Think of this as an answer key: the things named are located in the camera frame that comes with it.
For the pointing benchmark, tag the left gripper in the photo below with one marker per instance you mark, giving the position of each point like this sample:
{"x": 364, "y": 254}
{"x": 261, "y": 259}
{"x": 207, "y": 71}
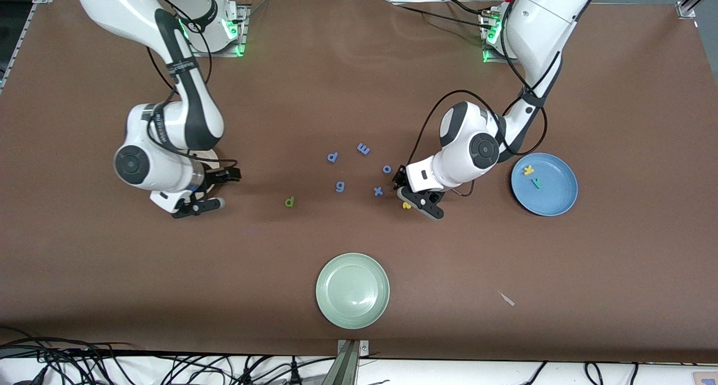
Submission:
{"x": 400, "y": 177}

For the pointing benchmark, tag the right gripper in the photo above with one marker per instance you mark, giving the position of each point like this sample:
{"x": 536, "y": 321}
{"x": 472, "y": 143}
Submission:
{"x": 215, "y": 177}

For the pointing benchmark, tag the green letter p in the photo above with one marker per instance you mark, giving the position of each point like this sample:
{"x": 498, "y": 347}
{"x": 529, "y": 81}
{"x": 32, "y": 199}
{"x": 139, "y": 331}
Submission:
{"x": 289, "y": 202}

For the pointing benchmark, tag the teal letter y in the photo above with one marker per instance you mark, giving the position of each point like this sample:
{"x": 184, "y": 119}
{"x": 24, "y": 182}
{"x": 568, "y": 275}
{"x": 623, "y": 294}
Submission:
{"x": 537, "y": 183}

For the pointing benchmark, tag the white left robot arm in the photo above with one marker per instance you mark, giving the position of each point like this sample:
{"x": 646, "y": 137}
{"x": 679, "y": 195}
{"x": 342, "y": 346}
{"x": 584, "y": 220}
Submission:
{"x": 549, "y": 20}

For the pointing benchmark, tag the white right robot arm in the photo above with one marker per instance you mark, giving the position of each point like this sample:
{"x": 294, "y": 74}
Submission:
{"x": 112, "y": 3}

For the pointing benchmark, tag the beige plate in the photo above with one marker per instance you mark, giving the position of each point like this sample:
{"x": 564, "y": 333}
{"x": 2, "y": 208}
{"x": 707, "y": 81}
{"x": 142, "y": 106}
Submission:
{"x": 213, "y": 157}

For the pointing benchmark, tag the blue letter x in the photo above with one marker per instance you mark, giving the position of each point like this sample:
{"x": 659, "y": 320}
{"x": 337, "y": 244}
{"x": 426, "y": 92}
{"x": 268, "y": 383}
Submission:
{"x": 378, "y": 191}

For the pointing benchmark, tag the blue letter m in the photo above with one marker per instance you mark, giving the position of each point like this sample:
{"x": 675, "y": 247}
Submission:
{"x": 363, "y": 149}

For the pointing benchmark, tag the blue letter g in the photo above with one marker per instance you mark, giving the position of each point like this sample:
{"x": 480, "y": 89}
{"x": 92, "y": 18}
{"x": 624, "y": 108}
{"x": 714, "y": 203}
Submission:
{"x": 340, "y": 186}

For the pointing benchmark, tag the blue letter p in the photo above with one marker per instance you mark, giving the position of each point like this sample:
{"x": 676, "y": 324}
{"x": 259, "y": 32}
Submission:
{"x": 332, "y": 157}

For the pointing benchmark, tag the brown table cover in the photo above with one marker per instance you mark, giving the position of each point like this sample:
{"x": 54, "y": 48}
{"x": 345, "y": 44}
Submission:
{"x": 359, "y": 93}

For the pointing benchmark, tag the green plate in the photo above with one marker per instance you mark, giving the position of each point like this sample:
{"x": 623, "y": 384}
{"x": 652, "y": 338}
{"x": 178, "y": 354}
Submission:
{"x": 352, "y": 290}

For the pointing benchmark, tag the blue plate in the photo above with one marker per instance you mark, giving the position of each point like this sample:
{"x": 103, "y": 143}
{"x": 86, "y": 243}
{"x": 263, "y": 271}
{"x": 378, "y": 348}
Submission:
{"x": 552, "y": 197}

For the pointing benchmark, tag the white paper scrap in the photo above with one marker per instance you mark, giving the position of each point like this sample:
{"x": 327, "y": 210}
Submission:
{"x": 506, "y": 298}

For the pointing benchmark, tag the beige object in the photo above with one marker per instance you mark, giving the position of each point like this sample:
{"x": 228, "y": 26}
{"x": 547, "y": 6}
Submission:
{"x": 705, "y": 378}

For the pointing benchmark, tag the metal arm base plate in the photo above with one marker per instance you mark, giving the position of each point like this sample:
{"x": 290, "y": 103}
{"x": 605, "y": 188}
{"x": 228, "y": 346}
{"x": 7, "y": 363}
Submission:
{"x": 493, "y": 60}
{"x": 221, "y": 54}

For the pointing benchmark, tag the metal camera post bracket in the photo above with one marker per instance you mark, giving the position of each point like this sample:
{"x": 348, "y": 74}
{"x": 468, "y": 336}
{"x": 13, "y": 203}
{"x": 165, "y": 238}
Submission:
{"x": 350, "y": 362}

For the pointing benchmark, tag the aluminium edge rail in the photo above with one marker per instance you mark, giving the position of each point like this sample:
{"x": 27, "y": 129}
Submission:
{"x": 22, "y": 35}

